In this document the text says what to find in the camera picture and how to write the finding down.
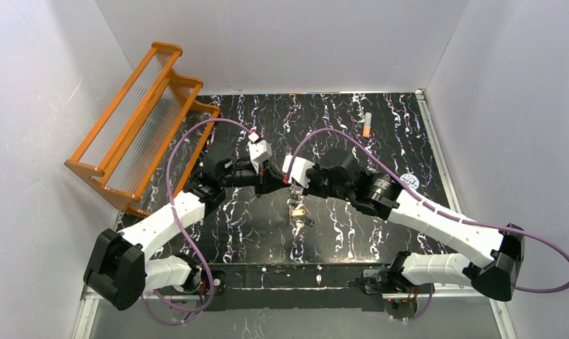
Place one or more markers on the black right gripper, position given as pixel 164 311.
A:
pixel 301 185

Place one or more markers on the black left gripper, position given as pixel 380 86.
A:
pixel 262 178

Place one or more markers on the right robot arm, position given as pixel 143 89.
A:
pixel 489 260

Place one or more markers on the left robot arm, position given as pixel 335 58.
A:
pixel 122 267

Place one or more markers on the yellow key tag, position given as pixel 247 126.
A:
pixel 297 212

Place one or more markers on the black key fob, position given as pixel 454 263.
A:
pixel 305 221

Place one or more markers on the orange white marker pen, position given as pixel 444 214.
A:
pixel 366 133

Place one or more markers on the blue white round jar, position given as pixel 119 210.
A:
pixel 410 180

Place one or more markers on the orange wooden shelf rack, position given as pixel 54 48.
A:
pixel 127 145

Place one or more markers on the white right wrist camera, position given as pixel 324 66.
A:
pixel 296 171

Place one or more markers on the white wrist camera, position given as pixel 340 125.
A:
pixel 296 171
pixel 260 152

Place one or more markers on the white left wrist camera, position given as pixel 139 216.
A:
pixel 260 152

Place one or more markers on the aluminium frame rail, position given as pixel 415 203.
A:
pixel 302 301

